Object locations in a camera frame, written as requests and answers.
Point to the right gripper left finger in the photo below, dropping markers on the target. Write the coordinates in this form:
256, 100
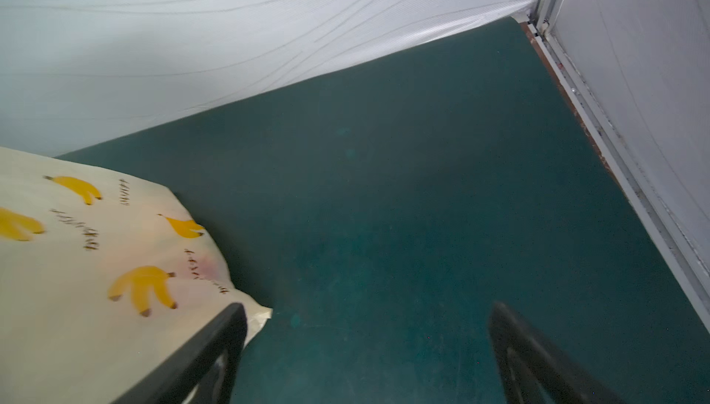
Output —
203, 370

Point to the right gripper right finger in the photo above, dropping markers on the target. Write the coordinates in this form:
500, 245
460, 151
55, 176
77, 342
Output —
532, 368

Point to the banana print plastic bag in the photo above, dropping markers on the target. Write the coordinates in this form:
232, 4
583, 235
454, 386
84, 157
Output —
108, 285

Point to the green table mat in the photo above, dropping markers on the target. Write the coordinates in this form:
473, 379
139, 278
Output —
380, 212

